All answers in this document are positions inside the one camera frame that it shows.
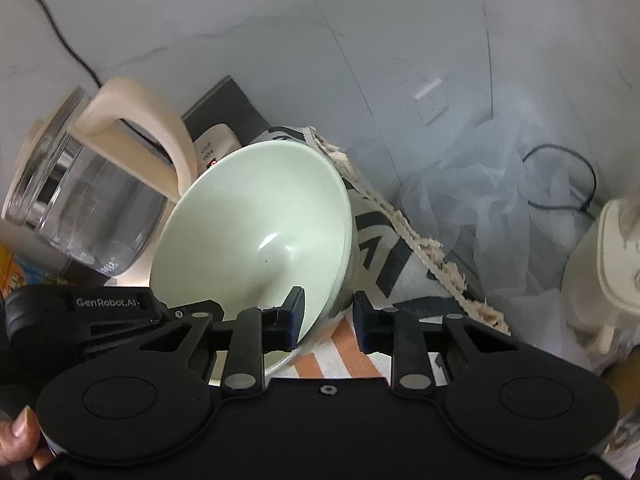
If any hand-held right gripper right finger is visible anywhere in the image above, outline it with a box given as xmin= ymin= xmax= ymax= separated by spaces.
xmin=353 ymin=290 xmax=532 ymax=396

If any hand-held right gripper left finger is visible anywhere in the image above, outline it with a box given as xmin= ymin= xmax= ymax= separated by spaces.
xmin=131 ymin=286 xmax=307 ymax=394

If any light green bowl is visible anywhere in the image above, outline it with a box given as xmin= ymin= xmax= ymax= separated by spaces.
xmin=149 ymin=140 xmax=360 ymax=378

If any person's left hand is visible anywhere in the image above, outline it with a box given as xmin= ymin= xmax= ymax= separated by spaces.
xmin=0 ymin=406 xmax=56 ymax=471

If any orange and blue printed packet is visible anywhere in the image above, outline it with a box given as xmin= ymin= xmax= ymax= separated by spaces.
xmin=0 ymin=245 xmax=66 ymax=301

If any patterned tablecloth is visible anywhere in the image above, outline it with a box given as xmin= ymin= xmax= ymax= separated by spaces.
xmin=210 ymin=125 xmax=513 ymax=386

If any translucent white plastic sheet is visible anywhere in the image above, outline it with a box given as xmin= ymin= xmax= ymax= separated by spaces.
xmin=400 ymin=115 xmax=640 ymax=311

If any white plastic appliance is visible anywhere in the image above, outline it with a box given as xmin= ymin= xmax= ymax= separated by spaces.
xmin=562 ymin=199 xmax=640 ymax=366

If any glass kettle with cream handle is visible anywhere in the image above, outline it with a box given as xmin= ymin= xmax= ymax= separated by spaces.
xmin=2 ymin=77 xmax=196 ymax=279

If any white wall socket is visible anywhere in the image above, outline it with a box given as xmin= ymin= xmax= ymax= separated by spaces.
xmin=412 ymin=74 xmax=451 ymax=126

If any black cable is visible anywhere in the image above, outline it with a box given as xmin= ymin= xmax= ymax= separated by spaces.
xmin=522 ymin=144 xmax=599 ymax=218
xmin=0 ymin=0 xmax=103 ymax=91

